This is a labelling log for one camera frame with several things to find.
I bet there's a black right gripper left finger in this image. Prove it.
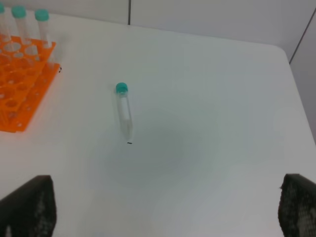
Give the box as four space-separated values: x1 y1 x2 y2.
0 175 57 237

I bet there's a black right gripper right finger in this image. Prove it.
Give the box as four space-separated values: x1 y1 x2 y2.
278 174 316 237

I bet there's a test tube with teal cap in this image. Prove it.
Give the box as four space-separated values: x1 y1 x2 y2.
115 82 134 144

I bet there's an orange test tube rack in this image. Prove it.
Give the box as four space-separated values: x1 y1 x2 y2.
0 36 60 133

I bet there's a rack tube far right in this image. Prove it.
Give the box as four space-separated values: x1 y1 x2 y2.
34 9 56 71

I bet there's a rack tube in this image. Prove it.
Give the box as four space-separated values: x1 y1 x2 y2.
34 9 56 71
0 2 11 42
11 5 32 45

